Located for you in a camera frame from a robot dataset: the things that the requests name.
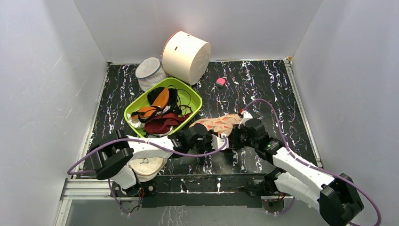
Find floral mesh laundry bag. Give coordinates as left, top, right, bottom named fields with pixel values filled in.
left=189, top=114, right=241, bottom=137

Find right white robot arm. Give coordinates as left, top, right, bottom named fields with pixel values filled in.
left=228, top=119, right=364, bottom=226

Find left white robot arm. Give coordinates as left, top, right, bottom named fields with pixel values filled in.
left=89, top=124, right=228, bottom=196

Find maroon bra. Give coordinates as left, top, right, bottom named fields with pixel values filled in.
left=144, top=113, right=191, bottom=135

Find orange black bra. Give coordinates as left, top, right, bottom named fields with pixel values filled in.
left=130, top=87, right=179, bottom=123

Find cream round mesh laundry bag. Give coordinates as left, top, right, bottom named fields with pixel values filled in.
left=128, top=157, right=167, bottom=182

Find white mesh cylindrical laundry bag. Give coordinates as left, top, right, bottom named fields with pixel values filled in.
left=135, top=57, right=167, bottom=91

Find pink small block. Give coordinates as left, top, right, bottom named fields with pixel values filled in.
left=215, top=78, right=226, bottom=88

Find white garment in bin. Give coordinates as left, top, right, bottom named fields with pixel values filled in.
left=128, top=118, right=145, bottom=129

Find white cylindrical container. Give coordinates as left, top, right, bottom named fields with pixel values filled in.
left=162, top=31, right=211, bottom=85

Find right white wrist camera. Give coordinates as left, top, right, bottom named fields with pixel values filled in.
left=239, top=109, right=253, bottom=127

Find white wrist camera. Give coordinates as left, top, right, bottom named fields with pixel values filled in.
left=212, top=133, right=229, bottom=151
left=239, top=109, right=253, bottom=127

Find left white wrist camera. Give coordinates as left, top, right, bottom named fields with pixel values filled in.
left=212, top=133, right=229, bottom=151

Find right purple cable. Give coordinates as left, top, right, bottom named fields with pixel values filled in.
left=239, top=98, right=382, bottom=226

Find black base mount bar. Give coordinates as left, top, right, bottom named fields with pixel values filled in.
left=107, top=173, right=297, bottom=209

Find aluminium frame rail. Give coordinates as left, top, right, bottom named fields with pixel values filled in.
left=53, top=176, right=350, bottom=226

